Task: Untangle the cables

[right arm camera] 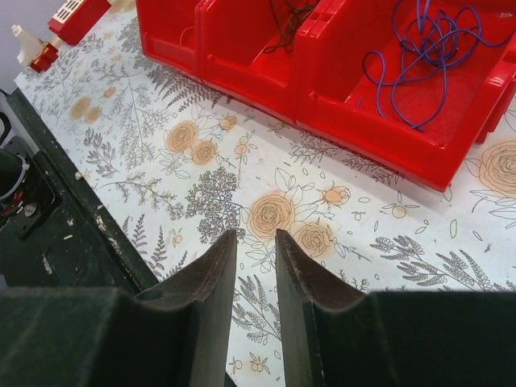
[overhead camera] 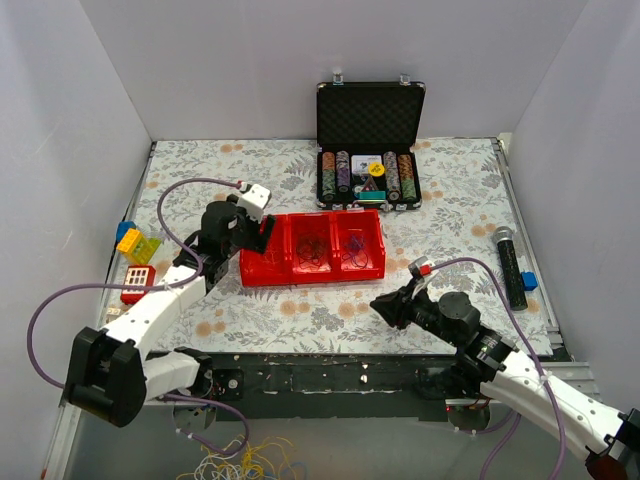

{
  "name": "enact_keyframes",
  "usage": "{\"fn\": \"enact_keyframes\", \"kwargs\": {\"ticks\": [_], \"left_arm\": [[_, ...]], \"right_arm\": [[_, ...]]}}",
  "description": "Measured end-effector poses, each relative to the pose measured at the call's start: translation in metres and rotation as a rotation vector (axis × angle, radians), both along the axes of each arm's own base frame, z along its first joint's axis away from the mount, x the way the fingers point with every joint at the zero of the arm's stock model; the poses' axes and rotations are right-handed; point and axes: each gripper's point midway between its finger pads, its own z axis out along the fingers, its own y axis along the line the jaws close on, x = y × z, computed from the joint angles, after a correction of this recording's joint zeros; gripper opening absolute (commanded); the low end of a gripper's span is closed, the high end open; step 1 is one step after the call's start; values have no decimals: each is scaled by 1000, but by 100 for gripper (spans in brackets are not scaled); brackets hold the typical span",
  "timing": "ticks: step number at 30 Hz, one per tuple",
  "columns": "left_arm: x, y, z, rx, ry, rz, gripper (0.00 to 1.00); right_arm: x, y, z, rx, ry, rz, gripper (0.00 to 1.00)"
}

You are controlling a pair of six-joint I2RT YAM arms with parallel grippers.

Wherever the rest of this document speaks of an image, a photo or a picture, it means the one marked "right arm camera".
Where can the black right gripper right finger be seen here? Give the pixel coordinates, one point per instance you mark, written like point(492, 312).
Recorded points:
point(334, 335)

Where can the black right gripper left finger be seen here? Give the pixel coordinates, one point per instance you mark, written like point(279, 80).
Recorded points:
point(175, 333)

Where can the red plastic compartment tray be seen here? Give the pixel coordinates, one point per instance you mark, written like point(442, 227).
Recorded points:
point(410, 84)

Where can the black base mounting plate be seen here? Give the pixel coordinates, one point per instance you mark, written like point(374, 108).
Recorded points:
point(59, 233)

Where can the floral patterned table mat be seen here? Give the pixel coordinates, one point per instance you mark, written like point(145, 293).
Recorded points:
point(176, 164)

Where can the white red toy piece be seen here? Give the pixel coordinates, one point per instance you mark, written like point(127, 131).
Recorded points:
point(35, 53)

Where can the red white toy brick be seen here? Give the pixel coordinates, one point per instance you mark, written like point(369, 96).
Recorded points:
point(75, 18)

